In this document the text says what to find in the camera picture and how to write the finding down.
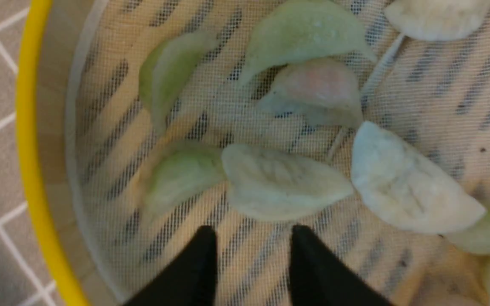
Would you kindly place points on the pink dumpling centre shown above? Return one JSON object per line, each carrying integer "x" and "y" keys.
{"x": 323, "y": 90}

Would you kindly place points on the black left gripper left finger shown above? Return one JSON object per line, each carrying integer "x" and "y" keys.
{"x": 189, "y": 280}

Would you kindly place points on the yellow rimmed bamboo steamer basket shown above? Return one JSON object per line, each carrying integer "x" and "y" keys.
{"x": 408, "y": 268}

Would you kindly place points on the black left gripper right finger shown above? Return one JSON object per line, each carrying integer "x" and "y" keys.
{"x": 316, "y": 277}

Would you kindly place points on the white dumpling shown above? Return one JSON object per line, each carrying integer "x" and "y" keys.
{"x": 405, "y": 189}
{"x": 271, "y": 185}
{"x": 437, "y": 20}

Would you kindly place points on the white mesh steamer liner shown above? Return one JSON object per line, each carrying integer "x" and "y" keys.
{"x": 434, "y": 95}

